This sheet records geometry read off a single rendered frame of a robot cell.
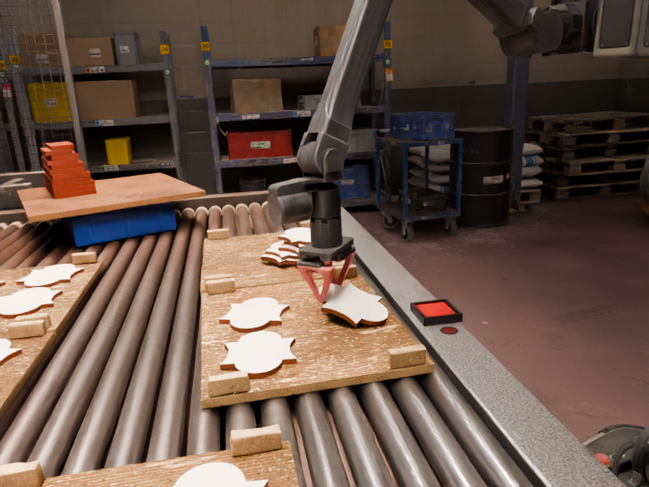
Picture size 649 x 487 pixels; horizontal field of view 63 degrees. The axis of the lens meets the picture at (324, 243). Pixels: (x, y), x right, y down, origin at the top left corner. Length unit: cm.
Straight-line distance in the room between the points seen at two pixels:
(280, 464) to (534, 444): 31
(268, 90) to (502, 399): 493
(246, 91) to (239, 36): 81
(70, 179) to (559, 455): 155
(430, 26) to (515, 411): 594
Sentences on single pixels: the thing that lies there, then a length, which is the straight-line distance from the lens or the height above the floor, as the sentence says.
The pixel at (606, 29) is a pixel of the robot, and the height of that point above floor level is 143.
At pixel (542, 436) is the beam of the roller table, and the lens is 75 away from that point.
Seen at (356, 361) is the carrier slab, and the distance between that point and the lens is 84.
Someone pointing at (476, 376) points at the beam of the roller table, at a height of 92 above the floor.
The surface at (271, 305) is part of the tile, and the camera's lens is 102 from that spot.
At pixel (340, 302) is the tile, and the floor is 97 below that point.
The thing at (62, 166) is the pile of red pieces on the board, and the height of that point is 114.
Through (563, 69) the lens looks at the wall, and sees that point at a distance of 730.
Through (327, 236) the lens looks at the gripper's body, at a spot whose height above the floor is 110.
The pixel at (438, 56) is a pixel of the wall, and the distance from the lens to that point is 655.
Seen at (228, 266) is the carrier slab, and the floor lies 94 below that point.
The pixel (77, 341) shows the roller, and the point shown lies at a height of 91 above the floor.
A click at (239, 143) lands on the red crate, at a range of 544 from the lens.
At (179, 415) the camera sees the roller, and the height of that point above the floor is 91.
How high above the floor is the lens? 135
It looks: 17 degrees down
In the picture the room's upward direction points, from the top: 3 degrees counter-clockwise
